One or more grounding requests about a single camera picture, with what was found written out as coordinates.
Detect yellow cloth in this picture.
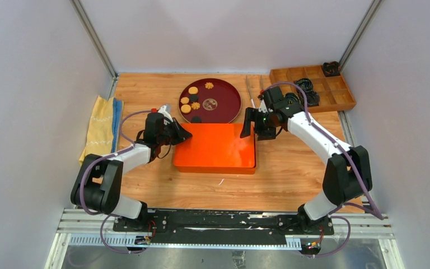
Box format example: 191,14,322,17
79,96,114,165

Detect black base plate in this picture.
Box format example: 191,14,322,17
113,208,334,246

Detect black paper cup corner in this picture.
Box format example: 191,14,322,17
321,61,341,77

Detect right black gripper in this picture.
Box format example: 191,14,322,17
240,107,277,141

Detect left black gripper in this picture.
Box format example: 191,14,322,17
157,118,191,146

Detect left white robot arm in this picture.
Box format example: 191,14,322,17
70,110,193,231

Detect orange box lid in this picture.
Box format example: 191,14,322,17
172,123,256,167

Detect dark red round plate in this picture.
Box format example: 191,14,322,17
178,78,242,123

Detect wooden compartment organizer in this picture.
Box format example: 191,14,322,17
269,65,357,114

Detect black paper cup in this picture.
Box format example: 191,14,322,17
306,90,320,107
294,78,314,93
284,92,301,104

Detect orange compartment box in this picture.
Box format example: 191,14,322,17
176,166,256,175

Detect blue cloth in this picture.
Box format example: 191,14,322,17
111,98,123,152

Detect metal tongs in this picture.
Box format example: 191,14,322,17
245,75,265,110

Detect yellow round cookie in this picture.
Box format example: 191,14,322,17
180,104,192,114

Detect yellow flower cookie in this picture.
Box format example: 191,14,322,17
205,82,214,89
190,102,200,110

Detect black sandwich cookie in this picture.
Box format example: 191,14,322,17
190,116,202,123
188,94,199,103

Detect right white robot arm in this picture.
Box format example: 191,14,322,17
240,84,373,234

